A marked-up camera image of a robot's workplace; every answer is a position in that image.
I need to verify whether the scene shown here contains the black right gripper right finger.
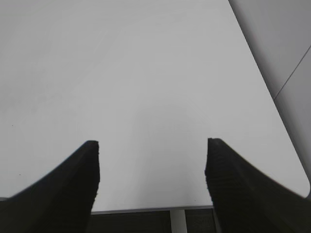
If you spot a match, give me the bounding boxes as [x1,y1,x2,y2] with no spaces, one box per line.
[205,138,311,233]

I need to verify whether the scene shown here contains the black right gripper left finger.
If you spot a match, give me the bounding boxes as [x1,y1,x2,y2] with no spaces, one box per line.
[0,140,100,233]

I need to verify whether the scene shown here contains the white table leg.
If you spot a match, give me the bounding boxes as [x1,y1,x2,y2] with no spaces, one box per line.
[170,209,187,233]

